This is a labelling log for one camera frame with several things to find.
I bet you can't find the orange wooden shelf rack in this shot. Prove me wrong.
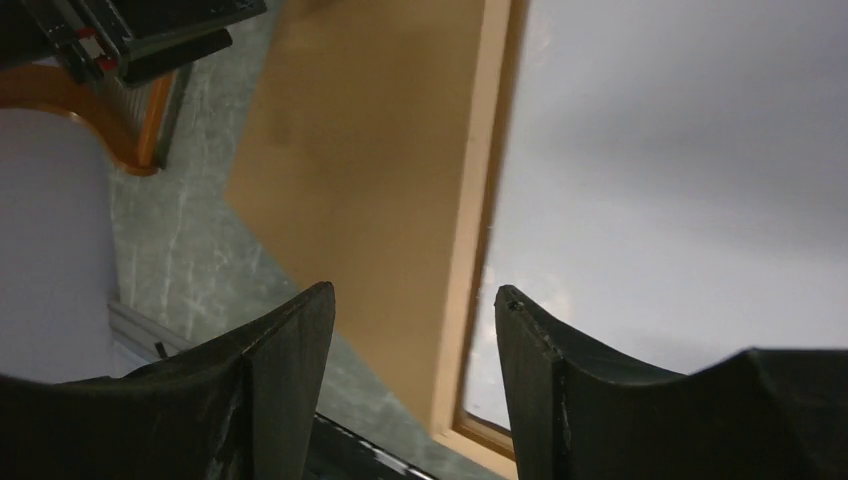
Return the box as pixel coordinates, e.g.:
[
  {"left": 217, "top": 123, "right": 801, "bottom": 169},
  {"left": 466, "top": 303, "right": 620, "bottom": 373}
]
[{"left": 1, "top": 64, "right": 176, "bottom": 177}]

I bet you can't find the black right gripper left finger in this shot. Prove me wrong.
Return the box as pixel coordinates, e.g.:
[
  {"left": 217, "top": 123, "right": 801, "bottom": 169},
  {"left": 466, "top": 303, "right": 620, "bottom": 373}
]
[{"left": 1, "top": 282, "right": 336, "bottom": 479}]

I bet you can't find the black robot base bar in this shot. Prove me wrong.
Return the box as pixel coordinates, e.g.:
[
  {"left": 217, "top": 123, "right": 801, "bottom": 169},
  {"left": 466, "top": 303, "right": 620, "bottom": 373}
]
[{"left": 302, "top": 412, "right": 436, "bottom": 480}]

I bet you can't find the glossy plant photo print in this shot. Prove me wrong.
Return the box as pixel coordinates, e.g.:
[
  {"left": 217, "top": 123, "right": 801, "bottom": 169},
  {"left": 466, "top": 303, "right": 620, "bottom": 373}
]
[{"left": 463, "top": 1, "right": 847, "bottom": 427}]

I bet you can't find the brown frame backing board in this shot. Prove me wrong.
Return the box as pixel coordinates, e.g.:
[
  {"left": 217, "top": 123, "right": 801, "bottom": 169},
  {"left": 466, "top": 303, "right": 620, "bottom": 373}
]
[{"left": 226, "top": 1, "right": 484, "bottom": 423}]

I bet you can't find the wooden picture frame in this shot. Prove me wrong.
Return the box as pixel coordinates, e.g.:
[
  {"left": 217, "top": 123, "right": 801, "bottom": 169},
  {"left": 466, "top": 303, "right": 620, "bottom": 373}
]
[{"left": 428, "top": 1, "right": 529, "bottom": 479}]

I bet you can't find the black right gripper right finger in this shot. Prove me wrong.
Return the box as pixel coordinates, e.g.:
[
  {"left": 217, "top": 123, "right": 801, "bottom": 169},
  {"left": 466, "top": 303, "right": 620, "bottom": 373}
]
[{"left": 495, "top": 285, "right": 847, "bottom": 479}]

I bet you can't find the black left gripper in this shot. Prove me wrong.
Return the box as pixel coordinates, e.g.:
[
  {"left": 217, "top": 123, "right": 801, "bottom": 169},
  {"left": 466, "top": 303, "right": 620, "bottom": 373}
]
[{"left": 1, "top": 0, "right": 267, "bottom": 87}]

